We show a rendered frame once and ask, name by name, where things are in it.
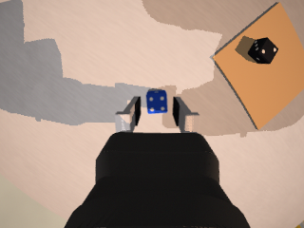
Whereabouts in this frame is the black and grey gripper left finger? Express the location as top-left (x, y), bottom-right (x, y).
top-left (114, 96), bottom-right (141, 133)

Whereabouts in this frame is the blue die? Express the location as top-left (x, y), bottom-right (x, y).
top-left (146, 90), bottom-right (167, 114)

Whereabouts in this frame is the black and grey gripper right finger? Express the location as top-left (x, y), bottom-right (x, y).
top-left (173, 97), bottom-right (200, 133)

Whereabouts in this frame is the orange flat mat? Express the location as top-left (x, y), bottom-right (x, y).
top-left (212, 2), bottom-right (304, 130)

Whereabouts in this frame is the black die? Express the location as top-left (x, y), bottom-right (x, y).
top-left (248, 37), bottom-right (278, 64)

